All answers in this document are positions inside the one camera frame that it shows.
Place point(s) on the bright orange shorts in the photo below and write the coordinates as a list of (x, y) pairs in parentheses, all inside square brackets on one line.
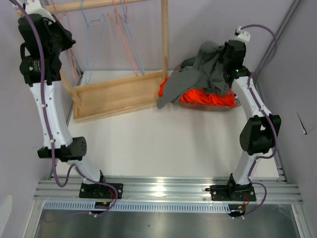
[(199, 97)]

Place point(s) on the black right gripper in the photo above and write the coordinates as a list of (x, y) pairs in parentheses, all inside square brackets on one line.
[(225, 47)]

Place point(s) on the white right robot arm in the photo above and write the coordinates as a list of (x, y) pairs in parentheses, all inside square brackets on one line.
[(258, 139)]

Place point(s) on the dark olive green shorts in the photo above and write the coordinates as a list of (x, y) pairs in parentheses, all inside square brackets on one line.
[(188, 62)]

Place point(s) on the blue hanger of olive shorts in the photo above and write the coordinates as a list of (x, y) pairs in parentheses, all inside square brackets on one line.
[(130, 38)]

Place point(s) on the blue hanger of patterned shorts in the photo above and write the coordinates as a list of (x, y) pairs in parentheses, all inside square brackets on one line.
[(95, 32)]

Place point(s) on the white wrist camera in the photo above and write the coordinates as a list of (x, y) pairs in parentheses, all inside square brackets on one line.
[(242, 35), (35, 7)]

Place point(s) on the pink hanger of orange shorts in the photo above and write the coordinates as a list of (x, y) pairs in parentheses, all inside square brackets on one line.
[(119, 15)]

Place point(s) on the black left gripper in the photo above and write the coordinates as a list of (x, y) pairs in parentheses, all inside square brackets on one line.
[(68, 41)]

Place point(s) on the slotted grey cable duct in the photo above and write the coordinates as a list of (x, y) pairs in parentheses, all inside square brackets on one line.
[(124, 206)]

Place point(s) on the wooden clothes rack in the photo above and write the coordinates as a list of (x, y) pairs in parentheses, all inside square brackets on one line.
[(125, 95)]

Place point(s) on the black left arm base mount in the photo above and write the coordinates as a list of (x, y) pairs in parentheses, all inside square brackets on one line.
[(100, 191)]

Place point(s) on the aluminium mounting rail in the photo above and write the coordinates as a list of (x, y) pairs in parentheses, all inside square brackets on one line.
[(169, 189)]

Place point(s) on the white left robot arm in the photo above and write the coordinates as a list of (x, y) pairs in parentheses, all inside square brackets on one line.
[(42, 75)]

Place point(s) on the brown translucent plastic basket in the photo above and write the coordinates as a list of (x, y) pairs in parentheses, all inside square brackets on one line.
[(221, 88)]

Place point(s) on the grey shorts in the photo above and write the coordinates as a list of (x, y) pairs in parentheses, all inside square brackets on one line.
[(195, 76)]

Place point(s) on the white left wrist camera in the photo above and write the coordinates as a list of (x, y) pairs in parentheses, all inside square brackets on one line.
[(35, 7)]

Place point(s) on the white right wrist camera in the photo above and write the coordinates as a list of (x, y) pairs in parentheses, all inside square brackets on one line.
[(242, 35)]

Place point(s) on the pink hanger of blue shorts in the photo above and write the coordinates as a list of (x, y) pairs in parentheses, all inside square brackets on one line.
[(120, 34)]

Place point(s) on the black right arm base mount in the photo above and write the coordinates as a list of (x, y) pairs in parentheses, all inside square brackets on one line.
[(232, 191)]

